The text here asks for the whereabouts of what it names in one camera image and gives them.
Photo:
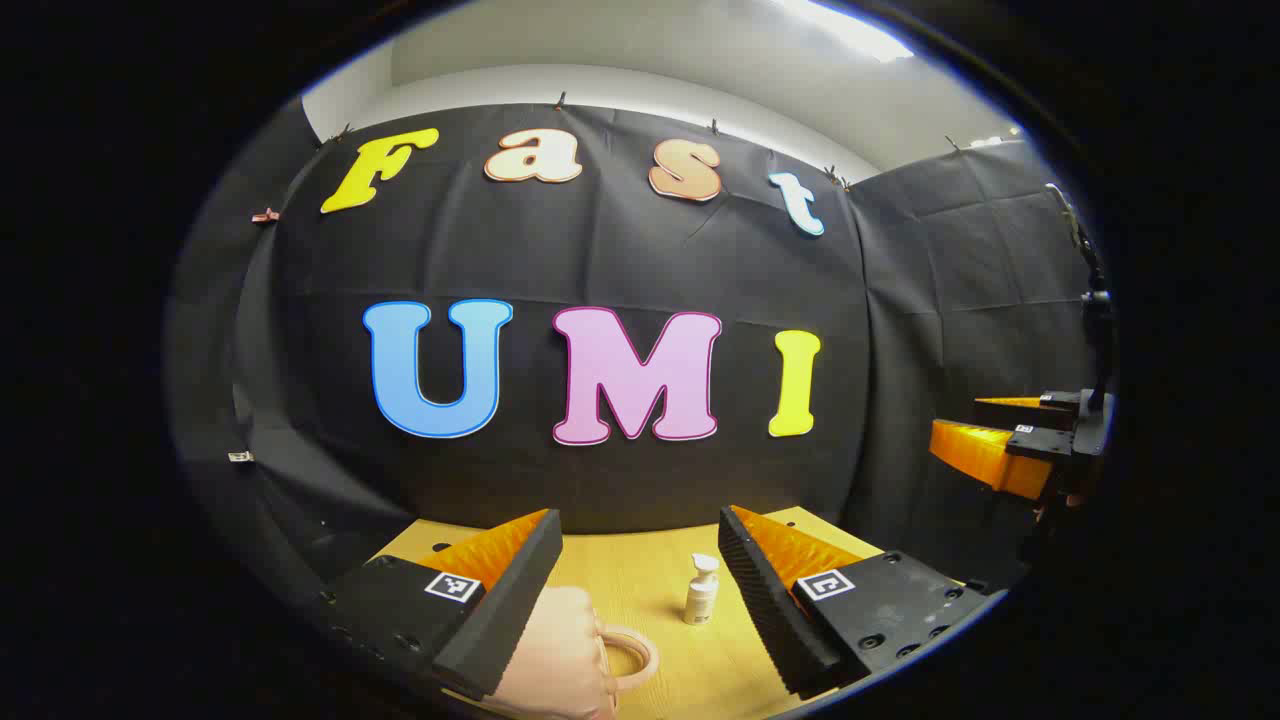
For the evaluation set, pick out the pink suitcase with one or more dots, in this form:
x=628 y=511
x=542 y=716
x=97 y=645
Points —
x=560 y=650

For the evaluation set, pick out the pink clip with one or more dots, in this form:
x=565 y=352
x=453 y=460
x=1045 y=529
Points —
x=266 y=216

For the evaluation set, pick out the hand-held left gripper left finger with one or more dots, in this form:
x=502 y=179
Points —
x=510 y=610

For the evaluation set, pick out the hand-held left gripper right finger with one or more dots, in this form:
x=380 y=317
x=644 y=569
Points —
x=770 y=610

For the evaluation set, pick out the white pump bottle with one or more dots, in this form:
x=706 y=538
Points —
x=700 y=598

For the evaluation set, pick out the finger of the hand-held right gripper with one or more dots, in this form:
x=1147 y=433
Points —
x=985 y=455
x=1030 y=412

